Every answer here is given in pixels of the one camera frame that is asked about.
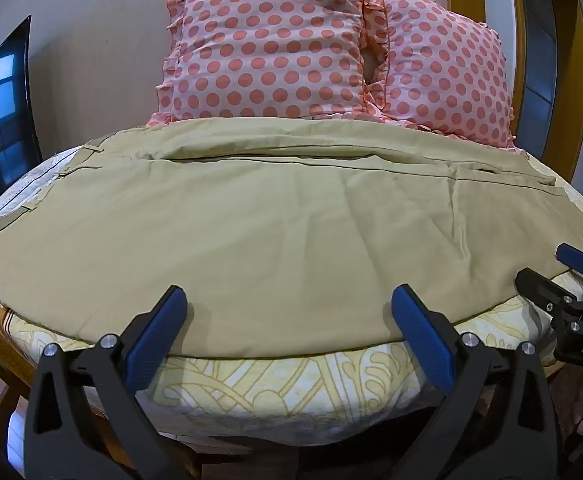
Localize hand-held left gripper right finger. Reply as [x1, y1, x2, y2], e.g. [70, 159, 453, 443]
[390, 284, 565, 480]

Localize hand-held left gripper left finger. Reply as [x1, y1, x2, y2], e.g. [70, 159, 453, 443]
[24, 285, 190, 480]

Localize khaki pants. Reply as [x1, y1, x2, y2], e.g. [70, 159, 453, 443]
[0, 117, 583, 359]

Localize yellow patterned bed sheet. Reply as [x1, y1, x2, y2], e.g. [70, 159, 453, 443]
[0, 135, 583, 448]

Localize dark door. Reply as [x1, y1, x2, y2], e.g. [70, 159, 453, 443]
[515, 0, 583, 173]

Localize pink polka dot ruffled pillow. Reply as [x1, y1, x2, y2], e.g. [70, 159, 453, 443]
[364, 0, 526, 155]
[146, 0, 391, 129]

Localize black television screen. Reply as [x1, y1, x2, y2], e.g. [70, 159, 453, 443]
[0, 15, 43, 227]

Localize wooden bed frame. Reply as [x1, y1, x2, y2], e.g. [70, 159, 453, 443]
[0, 280, 42, 443]

